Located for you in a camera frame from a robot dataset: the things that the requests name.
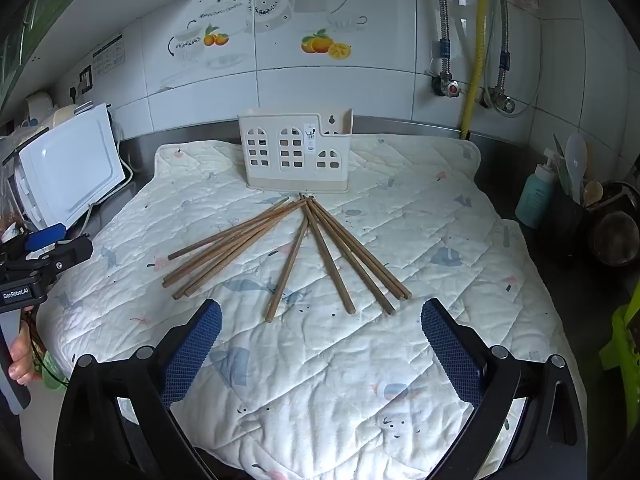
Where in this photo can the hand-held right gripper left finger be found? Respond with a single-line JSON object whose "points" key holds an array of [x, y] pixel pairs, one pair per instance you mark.
{"points": [[195, 347]]}

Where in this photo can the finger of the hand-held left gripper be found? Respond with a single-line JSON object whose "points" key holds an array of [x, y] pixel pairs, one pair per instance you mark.
{"points": [[70, 252], [45, 237]]}

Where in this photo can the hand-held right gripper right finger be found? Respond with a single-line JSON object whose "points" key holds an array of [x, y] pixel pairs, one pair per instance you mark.
{"points": [[450, 355]]}

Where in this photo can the pile of wooden chopsticks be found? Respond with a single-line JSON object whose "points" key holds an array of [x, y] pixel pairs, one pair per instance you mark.
{"points": [[287, 255]]}

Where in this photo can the cream plastic chopstick holder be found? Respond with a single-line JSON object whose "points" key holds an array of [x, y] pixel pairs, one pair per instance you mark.
{"points": [[295, 152]]}

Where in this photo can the person's left hand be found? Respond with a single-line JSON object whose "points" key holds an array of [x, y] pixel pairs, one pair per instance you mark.
{"points": [[21, 355]]}

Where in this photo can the white toaster oven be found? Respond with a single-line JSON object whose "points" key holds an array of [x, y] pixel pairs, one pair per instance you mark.
{"points": [[70, 160]]}

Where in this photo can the beige kitchen appliance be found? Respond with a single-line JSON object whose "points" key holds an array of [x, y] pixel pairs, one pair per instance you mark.
{"points": [[60, 114]]}

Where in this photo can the white quilted printed mat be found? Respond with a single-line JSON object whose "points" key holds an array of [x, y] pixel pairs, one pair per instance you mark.
{"points": [[320, 375]]}

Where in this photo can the white electric kettle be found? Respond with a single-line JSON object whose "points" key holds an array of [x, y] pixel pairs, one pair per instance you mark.
{"points": [[37, 105]]}

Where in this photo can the green plastic bag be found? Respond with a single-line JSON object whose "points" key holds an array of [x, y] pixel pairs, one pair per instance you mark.
{"points": [[622, 332]]}

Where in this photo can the teal pump bottle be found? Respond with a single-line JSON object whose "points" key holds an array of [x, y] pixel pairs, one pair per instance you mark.
{"points": [[535, 197]]}

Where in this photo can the dark utensil pot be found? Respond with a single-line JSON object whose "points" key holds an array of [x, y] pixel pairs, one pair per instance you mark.
{"points": [[612, 230]]}

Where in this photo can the wooden spoon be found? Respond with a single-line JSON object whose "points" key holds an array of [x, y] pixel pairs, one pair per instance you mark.
{"points": [[593, 192]]}

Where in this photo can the white rice paddle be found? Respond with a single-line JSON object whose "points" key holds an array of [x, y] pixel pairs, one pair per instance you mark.
{"points": [[576, 157]]}

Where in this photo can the metal pipe valve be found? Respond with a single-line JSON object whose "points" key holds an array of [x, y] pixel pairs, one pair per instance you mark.
{"points": [[505, 103]]}

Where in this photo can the black wall socket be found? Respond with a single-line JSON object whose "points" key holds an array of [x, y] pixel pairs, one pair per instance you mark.
{"points": [[85, 77]]}

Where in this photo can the white wall label sticker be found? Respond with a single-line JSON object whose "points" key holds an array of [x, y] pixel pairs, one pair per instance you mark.
{"points": [[109, 55]]}

